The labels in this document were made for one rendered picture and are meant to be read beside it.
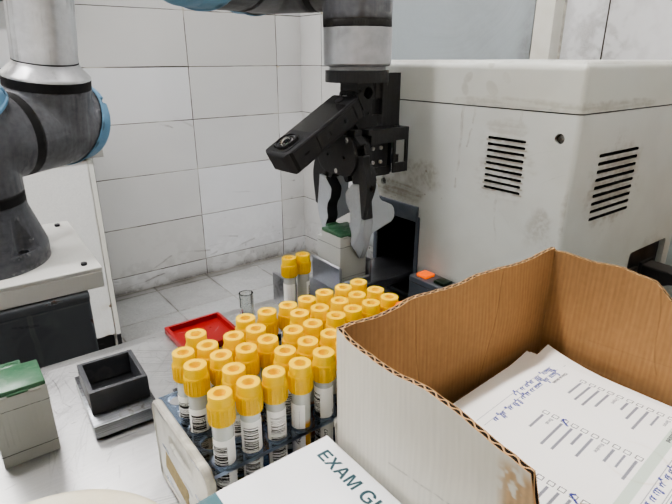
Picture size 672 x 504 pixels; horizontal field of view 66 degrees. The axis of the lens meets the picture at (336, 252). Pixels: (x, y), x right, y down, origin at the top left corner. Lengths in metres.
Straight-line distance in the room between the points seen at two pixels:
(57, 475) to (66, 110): 0.52
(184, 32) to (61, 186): 1.13
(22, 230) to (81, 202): 1.35
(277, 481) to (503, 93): 0.41
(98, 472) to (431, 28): 2.13
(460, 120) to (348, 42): 0.15
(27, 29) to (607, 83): 0.70
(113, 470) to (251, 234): 2.77
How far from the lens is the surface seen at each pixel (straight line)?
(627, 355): 0.49
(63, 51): 0.85
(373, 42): 0.58
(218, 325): 0.65
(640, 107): 0.62
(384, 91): 0.62
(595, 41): 2.01
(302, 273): 0.54
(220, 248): 3.11
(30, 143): 0.81
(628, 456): 0.40
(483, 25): 2.19
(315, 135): 0.55
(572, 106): 0.53
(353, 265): 0.63
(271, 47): 3.11
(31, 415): 0.49
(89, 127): 0.88
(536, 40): 2.05
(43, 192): 2.13
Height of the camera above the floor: 1.18
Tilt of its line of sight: 20 degrees down
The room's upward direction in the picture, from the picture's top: straight up
